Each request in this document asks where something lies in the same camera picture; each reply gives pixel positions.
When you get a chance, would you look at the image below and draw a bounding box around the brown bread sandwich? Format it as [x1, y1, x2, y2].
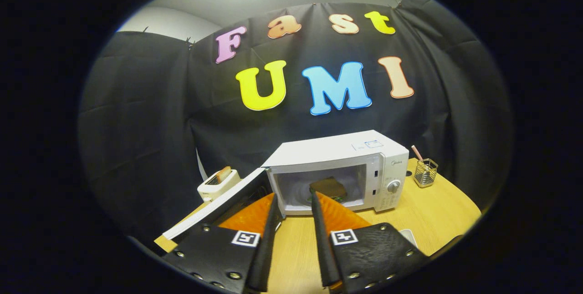
[310, 177, 348, 202]

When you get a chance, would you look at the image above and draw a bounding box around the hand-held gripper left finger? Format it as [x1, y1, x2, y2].
[163, 193, 281, 292]

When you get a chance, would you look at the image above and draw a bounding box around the cream toaster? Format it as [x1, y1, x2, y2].
[197, 169, 241, 202]

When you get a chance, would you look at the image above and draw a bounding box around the white microwave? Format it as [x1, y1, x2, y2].
[163, 130, 409, 241]

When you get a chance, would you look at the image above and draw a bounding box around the wire mesh holder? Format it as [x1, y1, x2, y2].
[414, 158, 439, 188]

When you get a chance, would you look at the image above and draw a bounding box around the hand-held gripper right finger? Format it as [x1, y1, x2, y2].
[311, 192, 429, 294]

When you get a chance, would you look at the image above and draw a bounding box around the black backdrop cloth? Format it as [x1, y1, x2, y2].
[77, 0, 513, 240]

